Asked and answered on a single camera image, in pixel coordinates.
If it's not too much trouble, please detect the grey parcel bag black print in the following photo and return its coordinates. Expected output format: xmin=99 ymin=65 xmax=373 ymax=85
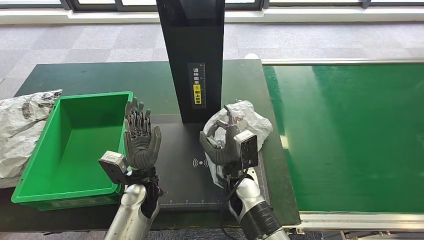
xmin=0 ymin=88 xmax=63 ymax=190

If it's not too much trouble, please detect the plain grey-white parcel bag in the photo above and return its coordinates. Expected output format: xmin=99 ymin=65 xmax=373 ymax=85
xmin=202 ymin=99 xmax=274 ymax=190

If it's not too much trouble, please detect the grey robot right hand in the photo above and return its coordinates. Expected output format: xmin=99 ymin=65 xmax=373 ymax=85
xmin=199 ymin=105 xmax=241 ymax=166

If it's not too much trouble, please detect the white window sill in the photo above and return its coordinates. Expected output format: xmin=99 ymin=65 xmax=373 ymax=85
xmin=0 ymin=6 xmax=424 ymax=26

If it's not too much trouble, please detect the aluminium conveyor frame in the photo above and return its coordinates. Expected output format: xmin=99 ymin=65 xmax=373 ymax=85
xmin=244 ymin=52 xmax=424 ymax=240

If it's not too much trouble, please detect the black yellow label sticker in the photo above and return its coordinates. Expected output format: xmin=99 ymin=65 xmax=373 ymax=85
xmin=187 ymin=62 xmax=207 ymax=110

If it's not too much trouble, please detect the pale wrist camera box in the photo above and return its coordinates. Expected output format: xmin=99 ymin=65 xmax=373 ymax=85
xmin=97 ymin=150 xmax=130 ymax=186
xmin=234 ymin=129 xmax=259 ymax=170

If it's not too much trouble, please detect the black inbound scanner machine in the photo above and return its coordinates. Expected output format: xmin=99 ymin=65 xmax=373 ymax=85
xmin=145 ymin=0 xmax=272 ymax=210

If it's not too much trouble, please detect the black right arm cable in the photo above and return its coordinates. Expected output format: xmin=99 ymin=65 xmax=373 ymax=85
xmin=218 ymin=178 xmax=248 ymax=240

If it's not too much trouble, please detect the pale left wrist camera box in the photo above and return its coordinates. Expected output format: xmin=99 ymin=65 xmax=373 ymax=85
xmin=97 ymin=150 xmax=130 ymax=186

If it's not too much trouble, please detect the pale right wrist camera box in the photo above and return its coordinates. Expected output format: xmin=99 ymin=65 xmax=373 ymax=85
xmin=234 ymin=129 xmax=259 ymax=170

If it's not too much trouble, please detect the black window frame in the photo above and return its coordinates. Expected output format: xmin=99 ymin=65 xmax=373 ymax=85
xmin=0 ymin=0 xmax=424 ymax=13

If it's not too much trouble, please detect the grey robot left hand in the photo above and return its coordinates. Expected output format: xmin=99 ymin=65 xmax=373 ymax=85
xmin=123 ymin=96 xmax=163 ymax=170

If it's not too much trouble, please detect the green plastic crate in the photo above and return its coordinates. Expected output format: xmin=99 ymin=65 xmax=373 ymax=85
xmin=10 ymin=91 xmax=134 ymax=212

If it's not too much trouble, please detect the green conveyor belt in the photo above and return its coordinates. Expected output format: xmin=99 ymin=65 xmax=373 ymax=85
xmin=263 ymin=62 xmax=424 ymax=214

